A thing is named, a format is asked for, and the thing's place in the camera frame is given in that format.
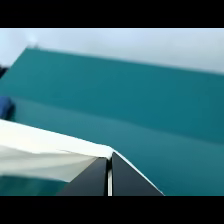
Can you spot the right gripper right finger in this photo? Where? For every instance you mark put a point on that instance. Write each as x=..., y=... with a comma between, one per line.
x=128, y=180

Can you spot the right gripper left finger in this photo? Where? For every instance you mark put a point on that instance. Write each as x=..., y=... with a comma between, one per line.
x=95, y=181

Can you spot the cream shirt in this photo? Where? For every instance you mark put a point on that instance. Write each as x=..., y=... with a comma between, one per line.
x=40, y=143

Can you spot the blue garment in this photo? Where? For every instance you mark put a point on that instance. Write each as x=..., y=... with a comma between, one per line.
x=6, y=108

